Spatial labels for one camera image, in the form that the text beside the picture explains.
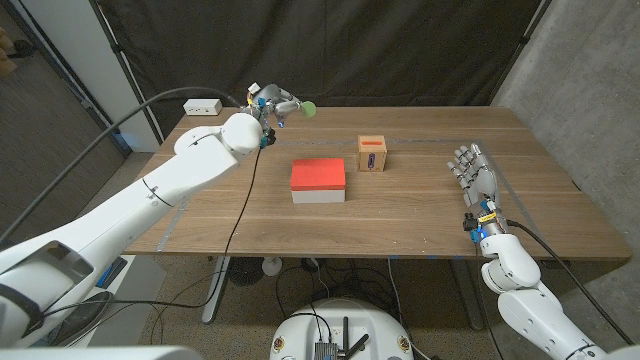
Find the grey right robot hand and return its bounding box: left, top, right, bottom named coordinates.
left=447, top=142, right=509, bottom=240

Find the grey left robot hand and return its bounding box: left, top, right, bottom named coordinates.
left=243, top=82, right=304, bottom=129

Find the white robot base with electronics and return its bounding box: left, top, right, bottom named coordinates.
left=269, top=298, right=415, bottom=360

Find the white power outlet box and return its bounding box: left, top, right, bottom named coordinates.
left=182, top=98, right=223, bottom=117

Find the red and white package box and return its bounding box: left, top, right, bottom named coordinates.
left=289, top=158, right=347, bottom=205

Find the wooden coin box with slot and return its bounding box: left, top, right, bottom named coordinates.
left=357, top=134, right=388, bottom=173

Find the black backdrop curtain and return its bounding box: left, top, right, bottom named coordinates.
left=89, top=0, right=551, bottom=139

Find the dark table leg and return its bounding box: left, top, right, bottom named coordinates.
left=449, top=258, right=485, bottom=332

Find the black backdrop stand pole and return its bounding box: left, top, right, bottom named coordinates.
left=487, top=0, right=554, bottom=106
left=88, top=0, right=165, bottom=146

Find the white round floor object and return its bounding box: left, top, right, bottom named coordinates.
left=261, top=256, right=284, bottom=278

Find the black round fan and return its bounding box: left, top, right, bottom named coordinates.
left=229, top=257, right=265, bottom=287

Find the white table leg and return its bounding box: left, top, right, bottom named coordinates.
left=201, top=256, right=232, bottom=325

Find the black and blue foot pedal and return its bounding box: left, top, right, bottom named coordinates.
left=94, top=255, right=129, bottom=290

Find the black leather shoe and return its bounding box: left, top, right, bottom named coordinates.
left=49, top=291, right=114, bottom=346

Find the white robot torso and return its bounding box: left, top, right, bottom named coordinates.
left=0, top=344, right=204, bottom=360

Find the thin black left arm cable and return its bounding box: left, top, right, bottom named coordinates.
left=42, top=144, right=264, bottom=319

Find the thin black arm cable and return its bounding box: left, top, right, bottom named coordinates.
left=42, top=144, right=264, bottom=319
left=474, top=242, right=506, bottom=360

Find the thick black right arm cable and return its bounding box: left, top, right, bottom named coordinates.
left=506, top=218, right=635, bottom=347

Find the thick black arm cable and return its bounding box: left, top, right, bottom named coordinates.
left=506, top=218, right=635, bottom=347
left=0, top=87, right=249, bottom=244

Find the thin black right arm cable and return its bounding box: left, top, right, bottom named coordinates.
left=474, top=242, right=506, bottom=360

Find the tangle of black floor cables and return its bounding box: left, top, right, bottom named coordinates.
left=274, top=257, right=401, bottom=321

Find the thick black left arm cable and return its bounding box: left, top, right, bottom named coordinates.
left=0, top=87, right=249, bottom=244

